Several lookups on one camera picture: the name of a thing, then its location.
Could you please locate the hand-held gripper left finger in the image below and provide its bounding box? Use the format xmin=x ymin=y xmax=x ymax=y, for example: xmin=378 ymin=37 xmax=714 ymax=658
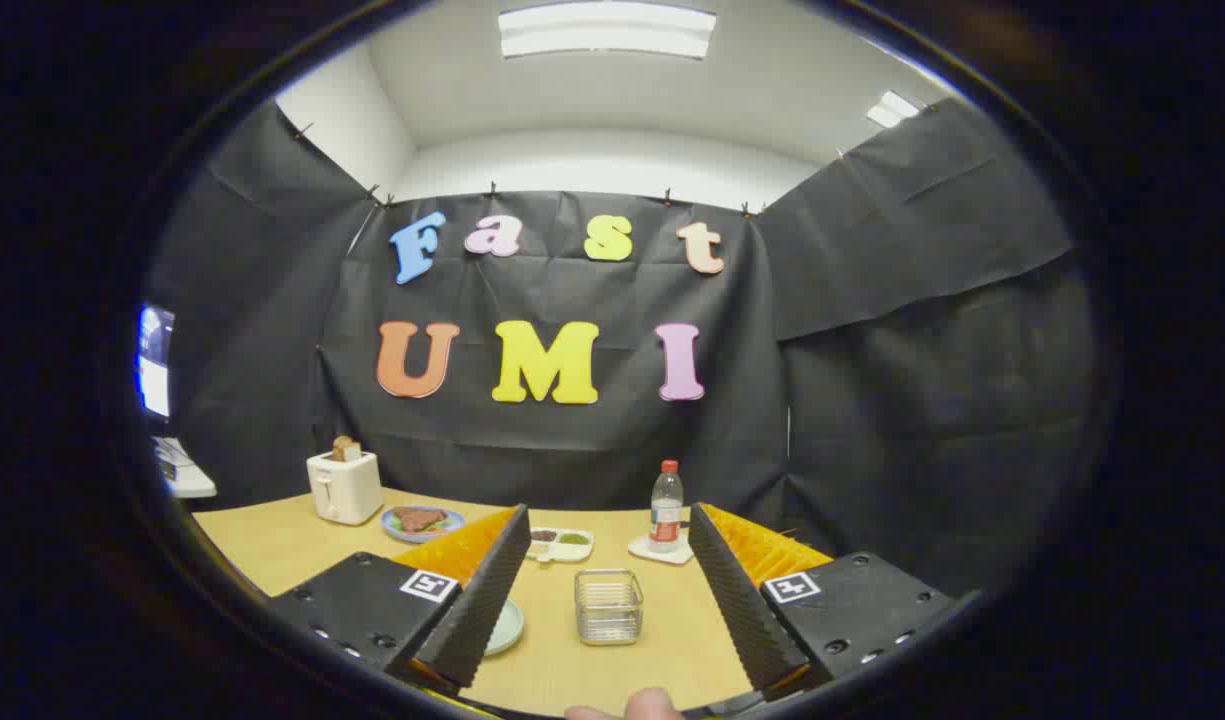
xmin=267 ymin=503 xmax=533 ymax=693

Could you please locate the blue plate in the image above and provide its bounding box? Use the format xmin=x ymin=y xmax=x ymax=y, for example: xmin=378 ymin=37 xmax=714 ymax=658
xmin=380 ymin=505 xmax=466 ymax=545

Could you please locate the black backdrop cloth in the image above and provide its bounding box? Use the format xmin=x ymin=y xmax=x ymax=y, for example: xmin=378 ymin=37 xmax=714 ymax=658
xmin=142 ymin=95 xmax=1098 ymax=601

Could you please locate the white toaster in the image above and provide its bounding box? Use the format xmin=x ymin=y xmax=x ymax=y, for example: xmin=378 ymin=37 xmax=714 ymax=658
xmin=306 ymin=450 xmax=384 ymax=527

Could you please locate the light green plate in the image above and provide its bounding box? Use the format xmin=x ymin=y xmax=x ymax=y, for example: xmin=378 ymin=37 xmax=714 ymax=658
xmin=482 ymin=598 xmax=525 ymax=657

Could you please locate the small ceiling light panel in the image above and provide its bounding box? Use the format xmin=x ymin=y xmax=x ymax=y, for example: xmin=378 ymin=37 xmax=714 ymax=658
xmin=865 ymin=90 xmax=921 ymax=129

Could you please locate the metal wire basket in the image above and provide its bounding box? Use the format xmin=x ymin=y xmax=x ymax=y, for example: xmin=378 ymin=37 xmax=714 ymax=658
xmin=574 ymin=568 xmax=645 ymax=646

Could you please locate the white side desk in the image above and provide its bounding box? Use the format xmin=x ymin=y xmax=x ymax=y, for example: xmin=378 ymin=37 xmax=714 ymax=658
xmin=152 ymin=436 xmax=218 ymax=499

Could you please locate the white divided bean tray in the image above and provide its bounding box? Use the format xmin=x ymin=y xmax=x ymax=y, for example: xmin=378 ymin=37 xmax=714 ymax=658
xmin=527 ymin=527 xmax=595 ymax=564

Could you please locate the clear red-capped water bottle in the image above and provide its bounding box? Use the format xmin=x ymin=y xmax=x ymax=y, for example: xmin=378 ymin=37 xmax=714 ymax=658
xmin=649 ymin=460 xmax=685 ymax=554

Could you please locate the computer monitor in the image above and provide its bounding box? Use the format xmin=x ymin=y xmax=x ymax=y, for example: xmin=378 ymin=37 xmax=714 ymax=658
xmin=137 ymin=305 xmax=176 ymax=419

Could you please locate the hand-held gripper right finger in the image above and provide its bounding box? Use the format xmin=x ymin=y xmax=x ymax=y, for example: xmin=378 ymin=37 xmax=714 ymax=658
xmin=687 ymin=502 xmax=963 ymax=701

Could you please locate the white square coaster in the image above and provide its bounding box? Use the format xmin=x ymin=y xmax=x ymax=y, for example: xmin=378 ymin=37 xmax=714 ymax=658
xmin=628 ymin=533 xmax=695 ymax=566

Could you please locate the large ceiling light panel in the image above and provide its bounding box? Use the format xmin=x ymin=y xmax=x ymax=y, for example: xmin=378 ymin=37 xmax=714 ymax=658
xmin=498 ymin=2 xmax=718 ymax=61

